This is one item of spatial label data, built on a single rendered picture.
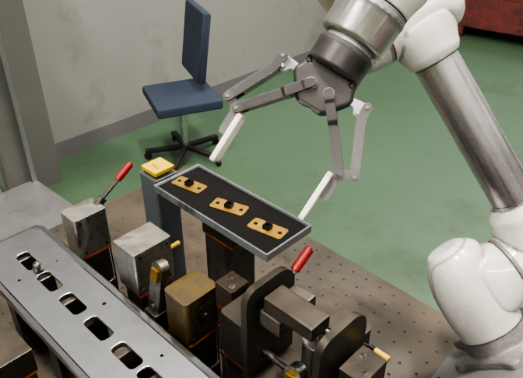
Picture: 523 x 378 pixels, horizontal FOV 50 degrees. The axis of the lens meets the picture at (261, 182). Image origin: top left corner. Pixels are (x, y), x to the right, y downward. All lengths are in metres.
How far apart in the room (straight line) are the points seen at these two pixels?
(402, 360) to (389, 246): 1.54
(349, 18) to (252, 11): 4.02
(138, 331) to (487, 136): 0.86
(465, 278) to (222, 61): 3.52
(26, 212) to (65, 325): 2.08
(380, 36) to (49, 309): 0.92
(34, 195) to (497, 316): 2.67
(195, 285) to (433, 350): 0.72
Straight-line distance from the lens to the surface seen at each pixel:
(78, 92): 3.90
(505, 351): 1.41
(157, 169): 1.41
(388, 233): 3.15
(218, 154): 0.72
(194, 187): 1.32
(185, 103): 3.46
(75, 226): 1.46
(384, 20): 0.70
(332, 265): 1.82
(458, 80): 1.30
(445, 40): 1.28
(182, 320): 1.18
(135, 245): 1.26
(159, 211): 1.45
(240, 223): 1.21
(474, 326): 1.39
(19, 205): 3.39
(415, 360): 1.59
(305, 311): 0.97
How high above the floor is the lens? 1.88
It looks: 32 degrees down
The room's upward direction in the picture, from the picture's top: straight up
